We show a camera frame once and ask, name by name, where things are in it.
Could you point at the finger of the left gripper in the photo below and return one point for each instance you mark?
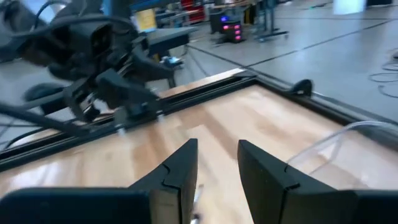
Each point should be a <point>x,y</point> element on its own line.
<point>152,70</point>
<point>124,91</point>

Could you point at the yellow sign board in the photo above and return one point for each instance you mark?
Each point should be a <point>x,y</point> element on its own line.
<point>146,19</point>

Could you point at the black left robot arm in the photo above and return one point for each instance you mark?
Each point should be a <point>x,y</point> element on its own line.
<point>37,40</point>

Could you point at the grey desk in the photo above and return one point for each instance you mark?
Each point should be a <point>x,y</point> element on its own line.
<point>168,37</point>

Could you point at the computer tower purple lights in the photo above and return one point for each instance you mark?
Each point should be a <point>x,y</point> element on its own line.
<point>231,29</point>

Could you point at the black aluminium table frame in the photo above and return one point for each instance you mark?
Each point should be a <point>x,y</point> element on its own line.
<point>217,85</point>

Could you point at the clear plastic bin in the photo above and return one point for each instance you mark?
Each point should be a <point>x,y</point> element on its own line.
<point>329,137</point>

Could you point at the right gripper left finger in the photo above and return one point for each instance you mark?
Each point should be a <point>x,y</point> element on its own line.
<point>109,205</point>

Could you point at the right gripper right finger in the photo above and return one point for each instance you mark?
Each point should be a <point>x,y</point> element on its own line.
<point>295,202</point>

